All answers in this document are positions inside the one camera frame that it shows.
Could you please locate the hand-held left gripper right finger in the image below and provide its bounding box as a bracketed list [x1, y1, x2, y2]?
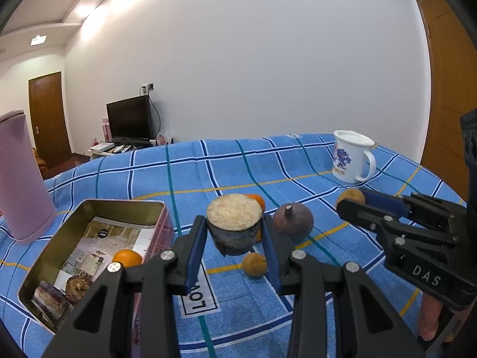
[261, 214, 425, 358]

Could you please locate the cut taro piece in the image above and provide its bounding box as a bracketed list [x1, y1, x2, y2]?
[206, 193, 264, 257]

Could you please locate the printed paper leaflet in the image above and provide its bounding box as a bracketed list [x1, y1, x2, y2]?
[56, 216, 159, 295]

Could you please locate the brown leather sofa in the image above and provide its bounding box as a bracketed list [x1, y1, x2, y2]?
[33, 149, 49, 180]

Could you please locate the white printed mug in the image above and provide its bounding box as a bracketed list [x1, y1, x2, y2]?
[331, 130, 377, 184]

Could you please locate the white television stand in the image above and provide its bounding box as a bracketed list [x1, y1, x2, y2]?
[87, 138, 174, 155]

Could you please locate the dark layered cake piece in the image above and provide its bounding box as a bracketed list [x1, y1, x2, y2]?
[32, 280, 73, 325]

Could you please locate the purple kettle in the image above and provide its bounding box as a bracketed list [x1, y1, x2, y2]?
[0, 109, 58, 246]

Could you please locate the person's right hand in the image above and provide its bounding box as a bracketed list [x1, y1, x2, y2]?
[418, 294, 445, 340]

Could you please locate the light wooden door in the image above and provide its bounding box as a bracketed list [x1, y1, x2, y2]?
[404, 0, 477, 209]

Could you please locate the pink metal tin box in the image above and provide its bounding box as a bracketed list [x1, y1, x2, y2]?
[18, 199, 176, 358]

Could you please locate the black television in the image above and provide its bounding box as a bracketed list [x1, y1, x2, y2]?
[106, 95, 153, 139]

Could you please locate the purple-brown round fruit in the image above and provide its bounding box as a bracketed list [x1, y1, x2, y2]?
[273, 202, 314, 243]

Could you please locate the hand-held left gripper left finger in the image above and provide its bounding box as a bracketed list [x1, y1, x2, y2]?
[43, 214, 209, 358]

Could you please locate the nut-topped brown pastry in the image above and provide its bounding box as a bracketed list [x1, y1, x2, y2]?
[65, 275, 94, 304]

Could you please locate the brown wooden door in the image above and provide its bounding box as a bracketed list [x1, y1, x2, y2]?
[29, 72, 72, 168]

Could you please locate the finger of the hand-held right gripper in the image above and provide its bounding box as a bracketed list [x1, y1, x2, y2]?
[360, 189, 466, 225]
[336, 198, 405, 244]

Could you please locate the small brown round fruit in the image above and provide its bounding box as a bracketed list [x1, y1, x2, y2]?
[242, 252, 268, 280]
[335, 188, 366, 211]

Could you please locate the blue plaid blanket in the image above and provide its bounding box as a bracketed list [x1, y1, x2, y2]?
[0, 132, 468, 358]

